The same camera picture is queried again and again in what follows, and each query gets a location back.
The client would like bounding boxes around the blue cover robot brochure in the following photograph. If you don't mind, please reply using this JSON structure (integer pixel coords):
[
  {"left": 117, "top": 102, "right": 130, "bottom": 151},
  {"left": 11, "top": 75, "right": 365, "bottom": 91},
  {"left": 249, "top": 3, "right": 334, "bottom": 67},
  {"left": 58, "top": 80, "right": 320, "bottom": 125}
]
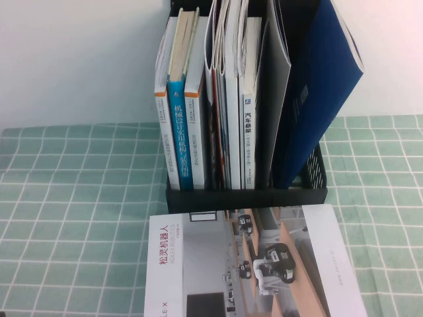
[{"left": 272, "top": 0, "right": 365, "bottom": 190}]

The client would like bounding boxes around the white book with orange band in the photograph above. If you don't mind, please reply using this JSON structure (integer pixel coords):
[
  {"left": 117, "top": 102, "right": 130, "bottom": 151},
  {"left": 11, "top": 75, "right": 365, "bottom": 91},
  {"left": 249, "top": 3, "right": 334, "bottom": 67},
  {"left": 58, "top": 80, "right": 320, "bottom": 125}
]
[
  {"left": 183, "top": 16, "right": 211, "bottom": 190},
  {"left": 153, "top": 16, "right": 181, "bottom": 192}
]

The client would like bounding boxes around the blue spine mechanical design book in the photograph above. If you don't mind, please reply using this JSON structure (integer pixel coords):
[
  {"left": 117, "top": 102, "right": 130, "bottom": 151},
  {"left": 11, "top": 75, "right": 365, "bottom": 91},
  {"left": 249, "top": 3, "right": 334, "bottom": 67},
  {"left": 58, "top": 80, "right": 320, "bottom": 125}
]
[{"left": 166, "top": 7, "right": 201, "bottom": 192}]

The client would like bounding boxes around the white automotive suspension book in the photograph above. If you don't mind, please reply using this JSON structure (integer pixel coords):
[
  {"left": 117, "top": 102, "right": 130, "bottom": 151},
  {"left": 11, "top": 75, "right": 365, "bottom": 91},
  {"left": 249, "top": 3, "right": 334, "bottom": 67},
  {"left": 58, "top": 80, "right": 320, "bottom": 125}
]
[{"left": 240, "top": 16, "right": 264, "bottom": 191}]

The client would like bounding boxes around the black mesh plastic book holder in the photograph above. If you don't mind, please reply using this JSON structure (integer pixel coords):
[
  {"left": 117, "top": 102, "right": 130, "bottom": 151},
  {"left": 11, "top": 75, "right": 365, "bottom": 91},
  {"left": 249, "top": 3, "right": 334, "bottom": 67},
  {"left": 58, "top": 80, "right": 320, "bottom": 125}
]
[{"left": 165, "top": 0, "right": 328, "bottom": 215}]

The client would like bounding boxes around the red spine magazine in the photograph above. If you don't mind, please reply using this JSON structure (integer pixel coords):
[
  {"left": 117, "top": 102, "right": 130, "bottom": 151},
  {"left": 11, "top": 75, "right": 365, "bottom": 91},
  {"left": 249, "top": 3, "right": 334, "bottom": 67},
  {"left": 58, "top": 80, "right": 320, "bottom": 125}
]
[{"left": 211, "top": 0, "right": 232, "bottom": 191}]

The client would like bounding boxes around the white spine magazine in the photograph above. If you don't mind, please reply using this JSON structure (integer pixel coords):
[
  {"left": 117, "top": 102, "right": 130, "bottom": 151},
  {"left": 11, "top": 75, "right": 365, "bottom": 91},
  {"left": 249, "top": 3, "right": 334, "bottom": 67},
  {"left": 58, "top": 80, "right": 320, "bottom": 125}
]
[{"left": 223, "top": 0, "right": 250, "bottom": 191}]

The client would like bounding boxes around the dark grey brochure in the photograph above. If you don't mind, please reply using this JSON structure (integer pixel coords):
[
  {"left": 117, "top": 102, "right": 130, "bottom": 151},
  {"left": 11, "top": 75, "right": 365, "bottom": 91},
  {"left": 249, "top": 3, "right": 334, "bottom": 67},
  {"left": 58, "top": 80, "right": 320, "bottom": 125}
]
[{"left": 253, "top": 0, "right": 292, "bottom": 191}]

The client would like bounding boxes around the white AgileX robotics brochure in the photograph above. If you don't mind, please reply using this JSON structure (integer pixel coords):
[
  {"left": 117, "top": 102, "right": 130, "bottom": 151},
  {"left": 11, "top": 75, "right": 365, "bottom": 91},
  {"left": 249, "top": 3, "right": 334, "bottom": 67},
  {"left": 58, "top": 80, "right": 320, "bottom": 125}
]
[{"left": 143, "top": 203, "right": 369, "bottom": 317}]

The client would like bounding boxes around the white curled cover magazine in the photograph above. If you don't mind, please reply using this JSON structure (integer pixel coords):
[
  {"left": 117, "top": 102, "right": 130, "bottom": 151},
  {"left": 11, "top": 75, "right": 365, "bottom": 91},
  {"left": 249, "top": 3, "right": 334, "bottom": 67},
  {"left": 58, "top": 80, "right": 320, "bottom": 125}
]
[{"left": 204, "top": 0, "right": 219, "bottom": 191}]

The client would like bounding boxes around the green checked tablecloth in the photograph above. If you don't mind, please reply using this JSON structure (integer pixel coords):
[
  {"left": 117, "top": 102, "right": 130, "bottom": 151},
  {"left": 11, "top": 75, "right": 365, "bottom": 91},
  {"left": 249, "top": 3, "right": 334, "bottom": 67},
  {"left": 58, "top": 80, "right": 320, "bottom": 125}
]
[{"left": 0, "top": 114, "right": 423, "bottom": 317}]

